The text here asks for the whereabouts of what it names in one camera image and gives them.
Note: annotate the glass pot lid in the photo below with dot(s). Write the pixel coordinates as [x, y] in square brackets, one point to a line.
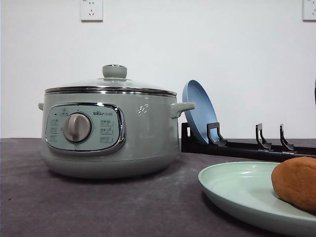
[114, 81]

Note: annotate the green plate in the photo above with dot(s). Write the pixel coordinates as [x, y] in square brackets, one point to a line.
[248, 188]

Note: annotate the brown potato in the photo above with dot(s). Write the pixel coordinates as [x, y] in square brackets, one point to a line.
[294, 180]

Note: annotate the blue plate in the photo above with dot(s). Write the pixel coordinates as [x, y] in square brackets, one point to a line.
[203, 112]

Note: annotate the black plate rack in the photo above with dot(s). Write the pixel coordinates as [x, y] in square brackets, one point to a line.
[216, 143]

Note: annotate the green electric steamer pot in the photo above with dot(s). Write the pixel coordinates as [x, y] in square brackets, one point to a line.
[110, 135]

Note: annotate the grey table mat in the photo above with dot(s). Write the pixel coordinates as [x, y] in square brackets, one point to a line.
[38, 201]

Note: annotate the white wall socket left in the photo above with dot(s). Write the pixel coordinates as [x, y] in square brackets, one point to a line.
[91, 11]

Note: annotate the white wall socket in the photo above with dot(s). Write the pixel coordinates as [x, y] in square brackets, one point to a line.
[91, 11]
[308, 12]

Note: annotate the white wall socket right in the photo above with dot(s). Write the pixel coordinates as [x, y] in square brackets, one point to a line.
[308, 12]

